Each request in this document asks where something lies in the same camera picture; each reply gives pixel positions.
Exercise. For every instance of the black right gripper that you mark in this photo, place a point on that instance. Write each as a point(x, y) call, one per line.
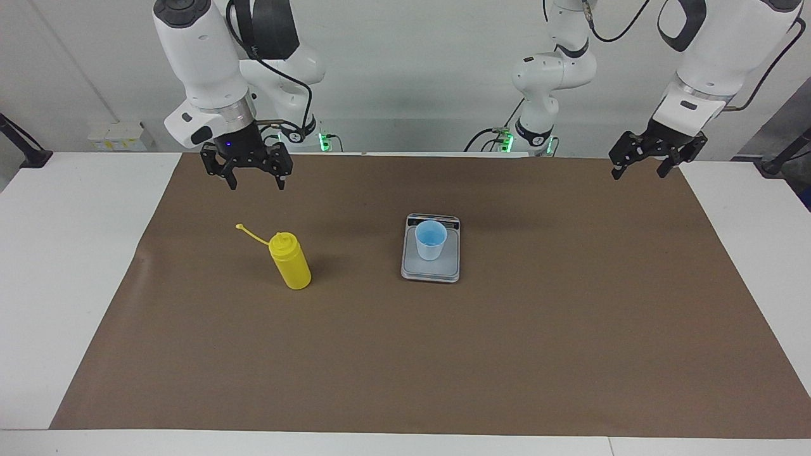
point(244, 149)

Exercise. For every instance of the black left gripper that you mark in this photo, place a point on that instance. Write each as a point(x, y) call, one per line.
point(662, 142)

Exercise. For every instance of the yellow squeeze bottle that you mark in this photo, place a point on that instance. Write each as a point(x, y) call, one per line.
point(291, 263)

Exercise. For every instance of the light blue plastic cup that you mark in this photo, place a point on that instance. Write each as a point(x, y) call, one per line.
point(431, 244)

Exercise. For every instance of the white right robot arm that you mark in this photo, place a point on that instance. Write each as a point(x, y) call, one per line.
point(203, 63)

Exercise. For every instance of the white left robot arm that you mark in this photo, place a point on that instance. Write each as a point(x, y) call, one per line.
point(551, 69)

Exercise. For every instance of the silver digital kitchen scale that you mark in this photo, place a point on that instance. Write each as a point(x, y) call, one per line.
point(431, 271)

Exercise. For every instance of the black clamp stand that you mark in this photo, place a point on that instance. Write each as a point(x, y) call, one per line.
point(782, 158)
point(28, 152)

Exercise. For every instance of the brown table mat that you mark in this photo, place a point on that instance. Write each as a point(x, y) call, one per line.
point(405, 354)

